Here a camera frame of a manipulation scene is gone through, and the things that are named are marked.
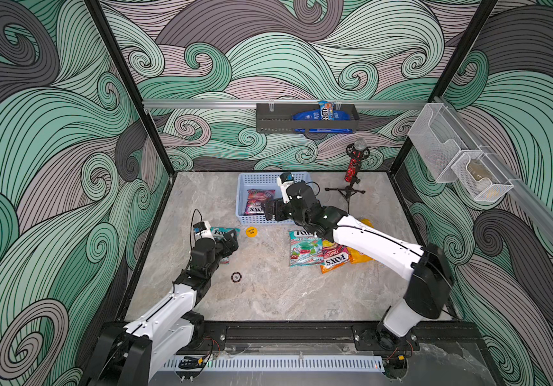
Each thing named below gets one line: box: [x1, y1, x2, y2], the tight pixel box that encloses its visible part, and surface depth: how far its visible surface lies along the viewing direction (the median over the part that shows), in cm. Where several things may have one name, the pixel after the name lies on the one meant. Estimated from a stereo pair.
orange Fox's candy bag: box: [319, 238, 352, 275], surface depth 89 cm
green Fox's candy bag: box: [289, 229, 325, 268], surface depth 91 cm
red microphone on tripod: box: [324, 137, 370, 214], surface depth 99 cm
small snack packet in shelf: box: [318, 100, 335, 122], surface depth 92 cm
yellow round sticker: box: [245, 225, 259, 239], surface depth 100 cm
